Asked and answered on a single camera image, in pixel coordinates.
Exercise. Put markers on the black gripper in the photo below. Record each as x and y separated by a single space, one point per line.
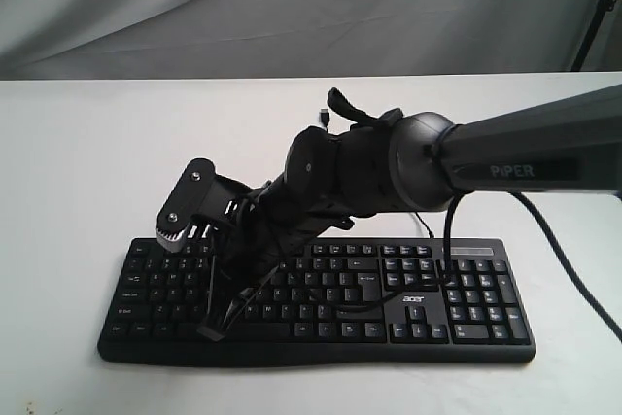
269 224

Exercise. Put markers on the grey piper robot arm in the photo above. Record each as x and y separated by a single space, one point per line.
398 163

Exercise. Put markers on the black acer keyboard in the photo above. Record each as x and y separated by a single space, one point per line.
337 300

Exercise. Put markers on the grey backdrop cloth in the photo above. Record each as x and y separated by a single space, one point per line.
184 39

